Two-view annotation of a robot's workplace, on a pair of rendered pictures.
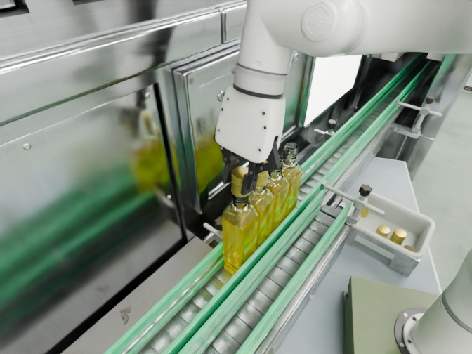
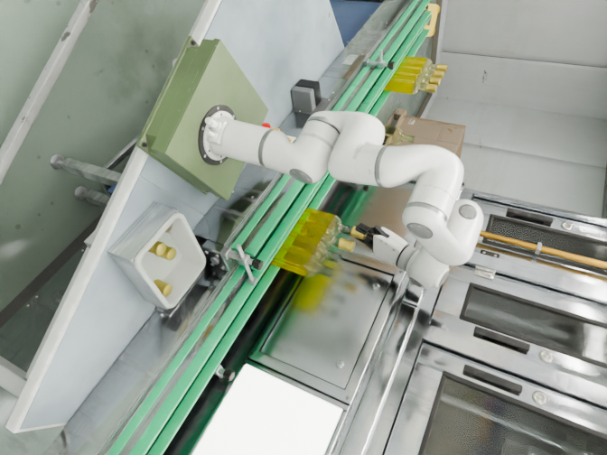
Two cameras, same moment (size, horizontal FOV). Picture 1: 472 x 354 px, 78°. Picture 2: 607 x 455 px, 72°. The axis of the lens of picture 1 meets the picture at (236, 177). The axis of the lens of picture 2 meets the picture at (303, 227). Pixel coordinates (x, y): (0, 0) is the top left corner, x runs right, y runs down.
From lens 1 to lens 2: 1.35 m
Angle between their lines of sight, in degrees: 73
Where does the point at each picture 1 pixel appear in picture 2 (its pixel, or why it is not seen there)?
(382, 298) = (223, 177)
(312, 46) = not seen: hidden behind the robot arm
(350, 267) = (189, 217)
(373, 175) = (94, 369)
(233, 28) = (406, 309)
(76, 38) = not seen: hidden behind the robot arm
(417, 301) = (206, 170)
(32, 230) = (390, 207)
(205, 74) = (397, 280)
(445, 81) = not seen: outside the picture
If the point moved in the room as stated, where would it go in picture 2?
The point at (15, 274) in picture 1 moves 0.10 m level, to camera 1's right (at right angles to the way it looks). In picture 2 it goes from (381, 195) to (375, 192)
